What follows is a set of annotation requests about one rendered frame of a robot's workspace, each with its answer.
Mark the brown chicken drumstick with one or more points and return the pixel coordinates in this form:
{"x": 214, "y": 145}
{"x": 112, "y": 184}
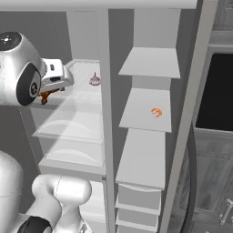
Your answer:
{"x": 45, "y": 96}

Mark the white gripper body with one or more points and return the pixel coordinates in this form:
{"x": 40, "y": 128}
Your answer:
{"x": 62, "y": 80}

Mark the grey side-by-side fridge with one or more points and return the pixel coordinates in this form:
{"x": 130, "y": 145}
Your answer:
{"x": 104, "y": 121}

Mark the pale pink garlic bulb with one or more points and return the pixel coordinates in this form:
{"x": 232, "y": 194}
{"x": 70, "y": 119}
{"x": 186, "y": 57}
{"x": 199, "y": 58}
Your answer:
{"x": 95, "y": 80}

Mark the grey freezer shelf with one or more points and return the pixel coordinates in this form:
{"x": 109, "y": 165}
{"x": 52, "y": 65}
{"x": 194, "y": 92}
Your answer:
{"x": 142, "y": 157}
{"x": 142, "y": 109}
{"x": 150, "y": 62}

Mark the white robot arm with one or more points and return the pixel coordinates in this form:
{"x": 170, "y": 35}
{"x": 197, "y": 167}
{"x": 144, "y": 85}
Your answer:
{"x": 18, "y": 66}

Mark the grey freezer door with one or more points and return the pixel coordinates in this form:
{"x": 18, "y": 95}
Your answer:
{"x": 188, "y": 106}

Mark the grey wall cupboard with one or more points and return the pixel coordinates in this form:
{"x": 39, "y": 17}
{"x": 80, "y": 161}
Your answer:
{"x": 224, "y": 13}

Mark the grey oven with black window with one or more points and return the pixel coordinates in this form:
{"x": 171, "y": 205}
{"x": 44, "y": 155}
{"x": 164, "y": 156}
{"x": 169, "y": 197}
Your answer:
{"x": 217, "y": 91}

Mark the clear fridge crisper drawer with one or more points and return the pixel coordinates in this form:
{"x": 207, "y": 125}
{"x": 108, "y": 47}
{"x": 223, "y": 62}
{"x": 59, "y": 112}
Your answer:
{"x": 75, "y": 154}

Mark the orange shrimp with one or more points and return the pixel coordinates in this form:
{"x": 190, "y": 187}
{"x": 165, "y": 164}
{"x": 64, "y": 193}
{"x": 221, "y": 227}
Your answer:
{"x": 157, "y": 112}

